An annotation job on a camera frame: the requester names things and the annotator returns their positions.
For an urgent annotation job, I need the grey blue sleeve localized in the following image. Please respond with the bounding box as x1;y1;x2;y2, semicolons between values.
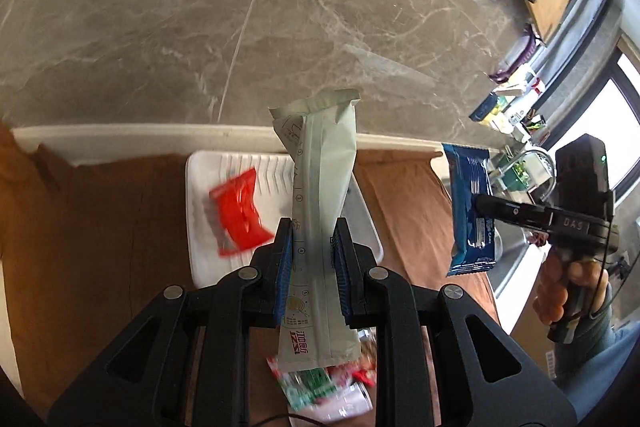
554;306;639;426

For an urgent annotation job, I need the green white snack packet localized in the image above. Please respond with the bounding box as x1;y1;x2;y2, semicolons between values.
267;355;378;424

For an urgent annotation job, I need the white plastic tray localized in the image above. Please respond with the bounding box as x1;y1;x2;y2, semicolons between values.
184;149;385;291

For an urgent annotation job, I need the dark blue snack packet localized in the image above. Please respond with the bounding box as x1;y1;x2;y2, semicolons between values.
442;144;496;277

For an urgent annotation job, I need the clutter on side counter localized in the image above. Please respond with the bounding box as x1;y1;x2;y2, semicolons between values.
468;24;557;203

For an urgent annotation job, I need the red snack packet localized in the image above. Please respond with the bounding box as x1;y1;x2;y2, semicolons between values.
208;167;274;258

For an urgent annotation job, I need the black cable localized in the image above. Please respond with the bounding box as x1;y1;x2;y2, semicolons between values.
249;412;352;427

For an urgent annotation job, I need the pale green long snack packet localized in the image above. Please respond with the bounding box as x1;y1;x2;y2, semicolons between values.
270;89;360;373

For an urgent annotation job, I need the person right hand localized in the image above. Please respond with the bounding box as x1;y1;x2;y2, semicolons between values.
533;248;608;326

